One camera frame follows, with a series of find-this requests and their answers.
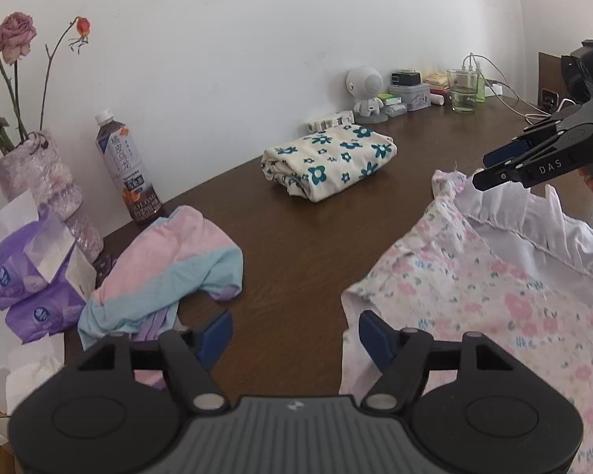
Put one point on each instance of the small white box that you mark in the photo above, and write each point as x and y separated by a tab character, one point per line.
395	110

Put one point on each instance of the purple tissue pack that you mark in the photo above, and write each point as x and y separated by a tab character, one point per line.
10	276
39	316

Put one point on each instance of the crumpled white tissue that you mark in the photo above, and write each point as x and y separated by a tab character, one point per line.
29	370

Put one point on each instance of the white charger plug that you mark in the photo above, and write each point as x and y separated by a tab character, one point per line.
497	90

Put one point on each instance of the black charger adapter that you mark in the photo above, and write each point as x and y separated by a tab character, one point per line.
405	79

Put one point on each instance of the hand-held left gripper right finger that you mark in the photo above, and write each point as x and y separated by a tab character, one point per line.
375	335

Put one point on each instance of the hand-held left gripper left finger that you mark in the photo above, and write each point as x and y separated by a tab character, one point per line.
217	335

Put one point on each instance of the pink and blue pastel garment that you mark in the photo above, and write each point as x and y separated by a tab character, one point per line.
168	256

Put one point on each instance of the grey tin box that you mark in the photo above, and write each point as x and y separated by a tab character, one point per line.
415	96

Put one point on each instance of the pink floral garment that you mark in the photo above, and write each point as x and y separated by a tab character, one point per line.
474	281

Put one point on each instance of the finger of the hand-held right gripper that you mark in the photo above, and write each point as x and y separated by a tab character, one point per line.
499	176
504	153

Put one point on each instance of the dark charging device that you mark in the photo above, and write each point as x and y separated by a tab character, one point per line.
548	97

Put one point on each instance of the red and white tube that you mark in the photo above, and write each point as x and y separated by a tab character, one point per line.
437	99

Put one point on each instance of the green packet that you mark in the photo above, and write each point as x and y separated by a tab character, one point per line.
390	98

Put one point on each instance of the brown wooden chair back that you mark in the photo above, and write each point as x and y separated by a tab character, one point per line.
548	71

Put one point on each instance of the pink textured vase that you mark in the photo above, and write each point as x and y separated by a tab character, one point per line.
54	177

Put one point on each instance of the orange rosebud stem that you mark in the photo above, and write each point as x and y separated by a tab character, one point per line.
82	25

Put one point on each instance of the brown tea bottle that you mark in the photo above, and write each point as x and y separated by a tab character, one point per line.
123	158

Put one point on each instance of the yellowish packet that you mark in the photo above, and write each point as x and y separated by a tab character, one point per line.
435	80

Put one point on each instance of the glass cup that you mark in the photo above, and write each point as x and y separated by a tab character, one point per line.
462	94

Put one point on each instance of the white robot-shaped speaker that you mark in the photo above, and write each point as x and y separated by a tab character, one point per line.
364	81

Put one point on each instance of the white plastic clip strip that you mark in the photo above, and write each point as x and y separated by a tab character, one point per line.
328	121

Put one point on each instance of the green spray bottle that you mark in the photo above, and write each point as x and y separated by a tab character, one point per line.
480	89

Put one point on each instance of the cream teal-flowered folded cloth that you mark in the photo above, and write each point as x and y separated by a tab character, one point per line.
326	163

